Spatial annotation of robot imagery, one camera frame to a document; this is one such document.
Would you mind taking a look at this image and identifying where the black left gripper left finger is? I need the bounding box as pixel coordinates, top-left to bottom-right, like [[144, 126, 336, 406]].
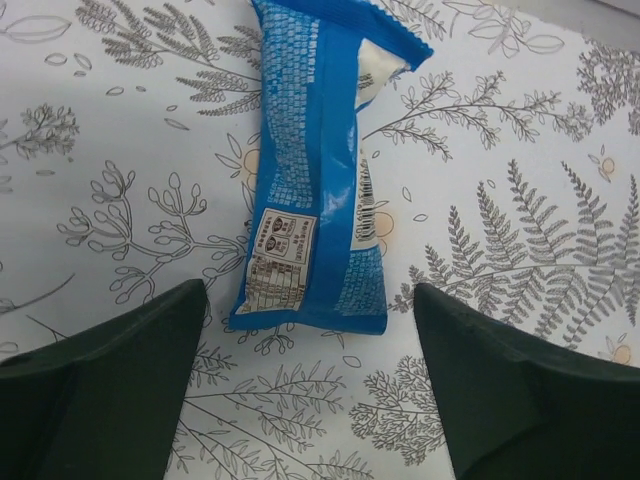
[[1, 279, 207, 479]]

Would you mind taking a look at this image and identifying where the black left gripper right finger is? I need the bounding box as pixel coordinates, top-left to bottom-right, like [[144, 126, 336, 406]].
[[414, 283, 639, 479]]

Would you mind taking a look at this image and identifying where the blue cookie packet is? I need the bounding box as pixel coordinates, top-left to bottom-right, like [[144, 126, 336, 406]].
[[229, 1, 433, 335]]

